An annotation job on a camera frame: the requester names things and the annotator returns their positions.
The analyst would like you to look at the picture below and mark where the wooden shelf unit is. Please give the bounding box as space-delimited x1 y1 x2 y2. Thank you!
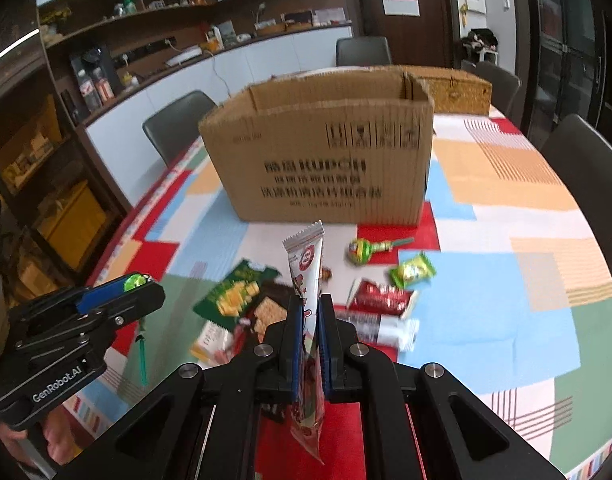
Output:
0 35 131 286

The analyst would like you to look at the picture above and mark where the green lollipop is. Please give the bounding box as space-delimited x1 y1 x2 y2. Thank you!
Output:
123 272 151 388

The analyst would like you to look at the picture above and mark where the colourful patchwork tablecloth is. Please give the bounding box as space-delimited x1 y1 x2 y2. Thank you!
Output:
60 67 612 480

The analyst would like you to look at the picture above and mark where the brown cardboard box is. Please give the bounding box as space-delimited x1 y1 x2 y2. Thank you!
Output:
198 66 435 227

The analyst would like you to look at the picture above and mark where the white power strip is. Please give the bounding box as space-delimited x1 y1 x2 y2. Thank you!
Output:
165 46 203 67

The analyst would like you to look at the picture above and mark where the glass door cabinet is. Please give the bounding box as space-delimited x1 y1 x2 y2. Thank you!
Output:
523 0 612 141

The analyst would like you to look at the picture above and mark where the green cracker bag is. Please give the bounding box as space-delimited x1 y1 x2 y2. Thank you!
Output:
193 258 281 331

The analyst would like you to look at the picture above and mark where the black coffee machine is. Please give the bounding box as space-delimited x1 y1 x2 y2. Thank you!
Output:
70 45 122 113

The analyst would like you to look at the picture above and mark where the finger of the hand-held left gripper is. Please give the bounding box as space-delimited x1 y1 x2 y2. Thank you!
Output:
88 282 167 331
76 274 152 313

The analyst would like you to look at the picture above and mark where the colourful lollipop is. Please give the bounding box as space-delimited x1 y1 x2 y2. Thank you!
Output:
348 236 415 264

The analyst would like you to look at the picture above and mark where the person's left hand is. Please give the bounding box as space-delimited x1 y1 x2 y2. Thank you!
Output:
0 412 86 467

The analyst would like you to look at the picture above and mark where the white red snack bar packet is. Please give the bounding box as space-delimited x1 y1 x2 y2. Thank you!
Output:
336 310 421 352

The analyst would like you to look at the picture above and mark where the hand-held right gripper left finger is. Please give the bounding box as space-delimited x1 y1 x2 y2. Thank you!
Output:
50 294 307 480

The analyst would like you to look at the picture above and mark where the dark grey chair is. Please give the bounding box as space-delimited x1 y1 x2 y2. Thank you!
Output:
142 90 219 167
460 60 522 118
540 113 612 241
336 36 393 67

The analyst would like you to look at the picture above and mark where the woven wicker basket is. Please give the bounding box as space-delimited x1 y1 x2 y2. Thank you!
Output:
408 65 493 116

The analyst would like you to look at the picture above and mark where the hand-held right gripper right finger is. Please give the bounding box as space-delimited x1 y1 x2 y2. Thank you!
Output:
316 294 567 480

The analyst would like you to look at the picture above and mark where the pile of dark bags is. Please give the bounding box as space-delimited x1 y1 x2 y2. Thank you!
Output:
461 29 499 63

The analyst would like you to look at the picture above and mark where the orange white snack packet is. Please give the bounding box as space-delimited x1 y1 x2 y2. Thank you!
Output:
190 321 237 363

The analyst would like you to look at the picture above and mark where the clear cracker packet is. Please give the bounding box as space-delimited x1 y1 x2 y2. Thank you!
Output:
246 285 297 346

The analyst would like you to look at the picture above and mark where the white sideboard counter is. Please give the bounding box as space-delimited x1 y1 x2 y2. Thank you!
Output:
80 24 354 146

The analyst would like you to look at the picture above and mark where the green candy packet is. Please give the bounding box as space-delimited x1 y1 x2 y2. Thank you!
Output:
390 252 437 289

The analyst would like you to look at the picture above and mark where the white red snack stick packet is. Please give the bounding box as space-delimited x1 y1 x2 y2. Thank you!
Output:
282 221 327 463

